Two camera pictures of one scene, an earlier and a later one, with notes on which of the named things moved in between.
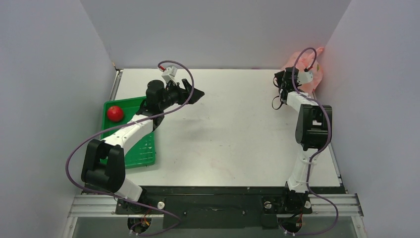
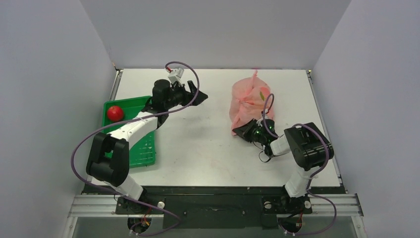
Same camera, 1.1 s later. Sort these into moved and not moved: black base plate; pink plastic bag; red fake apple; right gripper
Moved: pink plastic bag; right gripper
Not moved: black base plate; red fake apple
